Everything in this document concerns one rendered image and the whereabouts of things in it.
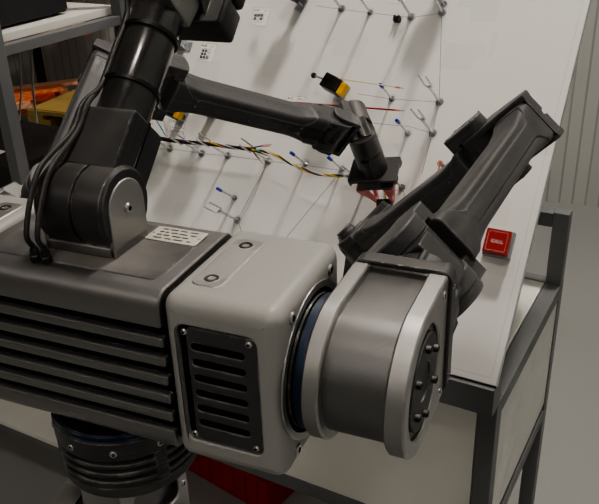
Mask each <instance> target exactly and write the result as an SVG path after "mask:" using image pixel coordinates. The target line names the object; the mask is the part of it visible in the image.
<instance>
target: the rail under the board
mask: <svg viewBox="0 0 599 504"><path fill-rule="evenodd" d="M501 384H502V377H500V380H499V384H498V387H495V386H492V385H488V384H484V383H481V382H477V381H473V380H470V379H466V378H462V377H459V376H455V375H451V374H450V378H449V380H448V383H447V385H446V388H445V389H444V390H442V393H441V397H440V399H439V402H441V403H445V404H448V405H451V406H455V407H458V408H462V409H465V410H469V411H472V412H475V413H479V414H482V415H486V416H489V417H492V416H493V414H494V412H495V410H496V408H497V406H498V405H499V403H500V394H501Z"/></svg>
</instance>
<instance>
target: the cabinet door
mask: <svg viewBox="0 0 599 504"><path fill-rule="evenodd" d="M477 419H478V413H475V412H472V411H469V410H465V409H462V408H458V407H455V406H451V405H448V404H445V403H441V402H438V404H437V406H436V409H435V411H434V414H433V416H432V419H431V421H430V424H429V426H428V429H427V431H426V433H425V436H424V438H423V441H422V443H421V445H420V447H419V449H418V451H417V453H416V454H415V456H414V457H412V458H411V459H409V460H407V459H403V458H399V457H395V456H391V455H389V454H388V452H387V451H386V449H385V445H384V443H383V442H379V441H375V440H370V439H366V438H362V437H358V436H354V435H350V434H345V433H341V432H339V433H338V434H337V435H336V436H334V437H333V438H331V439H329V440H326V439H322V438H318V437H313V436H311V435H310V436H309V438H308V439H307V441H306V443H305V444H304V446H303V448H302V449H301V452H300V454H299V455H298V456H297V458H296V459H295V461H294V463H293V464H292V466H291V468H290V469H289V470H288V471H287V472H286V473H284V474H287V475H289V476H292V477H295V478H298V479H300V480H303V481H306V482H308V483H311V484H314V485H317V486H319V487H322V488H325V489H327V490H330V491H333V492H336V493H338V494H341V495H344V496H346V497H349V498H352V499H355V500H357V501H360V502H363V503H365V504H470V501H471V489H472V478H473V466H474V454H475V442H476V431H477Z"/></svg>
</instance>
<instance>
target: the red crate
mask: <svg viewBox="0 0 599 504"><path fill-rule="evenodd" d="M188 470H190V471H191V472H193V473H195V474H197V475H198V476H199V477H202V478H203V479H205V480H207V481H209V482H210V483H212V484H214V485H216V486H217V487H219V488H221V489H222V490H224V491H226V492H228V493H229V494H231V495H233V496H234V497H236V498H238V499H240V500H241V501H243V502H245V503H247V504H281V503H282V502H283V501H284V500H285V499H287V498H288V497H289V496H290V495H291V494H292V493H293V492H294V491H295V490H293V489H290V488H288V487H285V486H282V485H280V484H277V483H274V482H272V481H269V480H266V479H264V478H261V477H258V476H256V475H253V474H250V473H248V472H245V471H242V470H240V469H237V468H234V467H232V466H229V465H227V464H224V463H221V462H219V461H216V460H213V459H211V458H208V457H205V456H203V455H199V454H197V456H196V458H195V460H194V462H193V463H192V465H191V466H190V467H189V468H188Z"/></svg>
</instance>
